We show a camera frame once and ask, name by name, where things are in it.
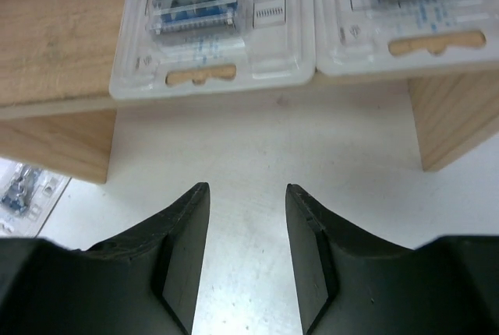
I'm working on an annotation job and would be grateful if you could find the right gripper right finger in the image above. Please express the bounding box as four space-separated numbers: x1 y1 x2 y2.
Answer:
285 184 498 334

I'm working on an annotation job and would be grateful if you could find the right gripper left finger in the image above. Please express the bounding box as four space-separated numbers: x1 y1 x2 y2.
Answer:
1 182 211 334

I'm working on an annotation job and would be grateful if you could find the blue razor blister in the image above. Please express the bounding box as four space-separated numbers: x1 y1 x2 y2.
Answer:
315 0 498 77
109 0 316 101
1 159 70 238

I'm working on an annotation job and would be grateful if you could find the wooden two-tier shelf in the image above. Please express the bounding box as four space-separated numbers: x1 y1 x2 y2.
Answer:
1 0 498 184

